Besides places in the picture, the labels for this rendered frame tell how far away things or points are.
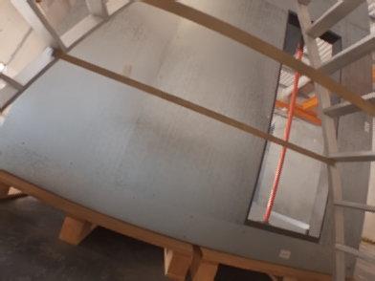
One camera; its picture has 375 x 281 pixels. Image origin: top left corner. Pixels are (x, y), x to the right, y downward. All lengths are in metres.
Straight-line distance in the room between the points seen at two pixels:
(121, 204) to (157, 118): 0.53
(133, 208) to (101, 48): 1.04
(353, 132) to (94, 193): 1.89
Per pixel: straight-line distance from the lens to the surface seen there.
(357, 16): 2.63
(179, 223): 1.08
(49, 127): 1.26
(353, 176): 1.73
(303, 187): 5.74
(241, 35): 0.36
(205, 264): 1.08
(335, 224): 1.17
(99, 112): 1.14
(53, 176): 1.21
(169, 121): 1.06
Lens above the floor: 0.53
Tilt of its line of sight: 12 degrees up
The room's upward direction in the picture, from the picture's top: 19 degrees clockwise
